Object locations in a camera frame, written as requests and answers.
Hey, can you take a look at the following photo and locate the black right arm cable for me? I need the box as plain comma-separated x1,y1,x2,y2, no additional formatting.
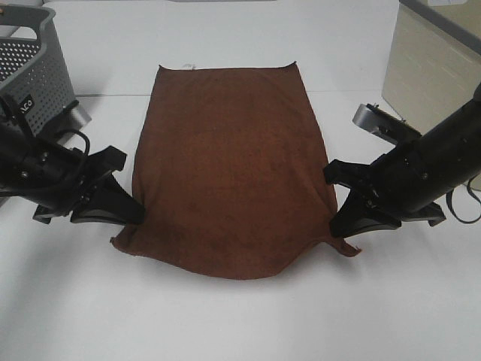
446,176,481,224

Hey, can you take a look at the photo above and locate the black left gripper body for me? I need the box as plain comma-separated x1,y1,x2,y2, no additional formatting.
1,125,112,224

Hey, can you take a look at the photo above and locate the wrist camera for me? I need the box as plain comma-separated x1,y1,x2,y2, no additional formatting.
352,104,422,146
56,100,92,132

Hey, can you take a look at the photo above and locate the brown towel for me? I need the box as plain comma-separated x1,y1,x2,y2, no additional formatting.
111,63,359,280

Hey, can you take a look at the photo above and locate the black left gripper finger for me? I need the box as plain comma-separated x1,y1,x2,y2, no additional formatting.
87,146,127,177
70,175,145,225

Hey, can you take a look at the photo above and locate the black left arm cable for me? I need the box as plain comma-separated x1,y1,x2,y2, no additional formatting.
52,129,91,156

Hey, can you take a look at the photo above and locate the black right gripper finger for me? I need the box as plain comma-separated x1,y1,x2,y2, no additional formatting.
329,190,401,238
323,159,371,185

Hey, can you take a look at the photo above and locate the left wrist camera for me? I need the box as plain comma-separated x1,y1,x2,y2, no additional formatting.
56,100,92,132

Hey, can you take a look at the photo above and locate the beige storage box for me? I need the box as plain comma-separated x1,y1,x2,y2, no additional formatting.
382,1,480,133

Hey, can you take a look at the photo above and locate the grey perforated plastic basket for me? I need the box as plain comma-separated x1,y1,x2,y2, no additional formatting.
1,5,78,138

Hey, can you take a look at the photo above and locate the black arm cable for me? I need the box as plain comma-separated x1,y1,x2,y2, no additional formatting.
446,176,481,224
52,129,91,156

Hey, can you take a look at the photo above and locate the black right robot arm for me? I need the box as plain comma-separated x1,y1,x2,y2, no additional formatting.
323,89,480,238

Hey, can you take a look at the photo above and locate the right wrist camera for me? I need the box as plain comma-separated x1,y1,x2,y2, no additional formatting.
352,104,422,146

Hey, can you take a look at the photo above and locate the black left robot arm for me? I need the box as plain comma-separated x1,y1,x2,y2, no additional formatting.
1,95,145,225

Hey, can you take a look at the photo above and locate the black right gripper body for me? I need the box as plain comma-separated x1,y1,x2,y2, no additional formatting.
371,112,480,226

